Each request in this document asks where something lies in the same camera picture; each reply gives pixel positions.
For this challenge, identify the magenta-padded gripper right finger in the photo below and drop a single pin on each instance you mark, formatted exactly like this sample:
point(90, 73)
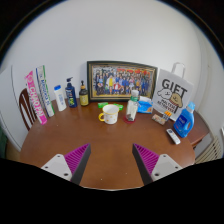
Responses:
point(150, 163)

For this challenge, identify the white printed paper bag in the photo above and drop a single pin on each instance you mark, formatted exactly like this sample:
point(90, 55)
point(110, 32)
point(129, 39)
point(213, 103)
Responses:
point(173, 91)

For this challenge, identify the white mug yellow rim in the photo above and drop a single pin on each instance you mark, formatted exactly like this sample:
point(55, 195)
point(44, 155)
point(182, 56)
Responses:
point(110, 115)

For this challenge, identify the blue tissue pack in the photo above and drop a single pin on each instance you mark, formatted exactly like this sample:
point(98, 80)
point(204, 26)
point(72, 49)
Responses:
point(146, 106)

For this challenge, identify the green soap packet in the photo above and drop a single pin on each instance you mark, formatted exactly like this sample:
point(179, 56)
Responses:
point(119, 106)
point(102, 105)

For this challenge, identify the small floral pouch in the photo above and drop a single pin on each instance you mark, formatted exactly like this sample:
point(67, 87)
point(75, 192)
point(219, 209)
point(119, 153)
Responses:
point(158, 119)

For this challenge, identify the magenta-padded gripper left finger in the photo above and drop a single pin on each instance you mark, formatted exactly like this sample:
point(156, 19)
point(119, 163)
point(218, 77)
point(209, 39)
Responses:
point(71, 161)

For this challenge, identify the wooden chair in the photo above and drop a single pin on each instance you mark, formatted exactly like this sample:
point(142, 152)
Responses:
point(25, 110)

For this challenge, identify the white tube blue cap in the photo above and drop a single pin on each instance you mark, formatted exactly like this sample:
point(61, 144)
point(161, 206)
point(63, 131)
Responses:
point(60, 99)

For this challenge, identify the white radiator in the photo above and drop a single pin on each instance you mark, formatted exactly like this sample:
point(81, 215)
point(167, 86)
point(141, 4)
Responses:
point(210, 150)

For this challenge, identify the flat round red coaster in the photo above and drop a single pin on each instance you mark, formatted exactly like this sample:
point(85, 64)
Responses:
point(127, 120)

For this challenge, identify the dark blue pump bottle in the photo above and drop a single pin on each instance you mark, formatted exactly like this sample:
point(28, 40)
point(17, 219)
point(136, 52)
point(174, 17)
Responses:
point(71, 96)

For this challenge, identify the blue detergent bottle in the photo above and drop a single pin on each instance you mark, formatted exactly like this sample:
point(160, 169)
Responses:
point(184, 123)

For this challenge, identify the white flat board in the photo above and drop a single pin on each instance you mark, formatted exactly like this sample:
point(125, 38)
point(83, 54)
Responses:
point(8, 106)

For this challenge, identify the framed group picture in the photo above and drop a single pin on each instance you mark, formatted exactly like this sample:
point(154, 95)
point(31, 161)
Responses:
point(120, 81)

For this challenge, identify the clear drink bottle green label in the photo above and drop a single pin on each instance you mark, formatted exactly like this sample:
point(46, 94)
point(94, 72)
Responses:
point(132, 108)

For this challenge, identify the brown pump bottle yellow label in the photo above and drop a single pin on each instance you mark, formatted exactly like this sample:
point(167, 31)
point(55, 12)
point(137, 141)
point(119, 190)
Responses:
point(84, 97)

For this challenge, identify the white remote control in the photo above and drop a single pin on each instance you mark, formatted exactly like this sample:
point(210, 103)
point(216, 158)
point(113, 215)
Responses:
point(173, 136)

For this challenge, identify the colourful puzzle cube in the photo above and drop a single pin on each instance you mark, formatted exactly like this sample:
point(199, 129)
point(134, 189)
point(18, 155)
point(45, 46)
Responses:
point(166, 115)

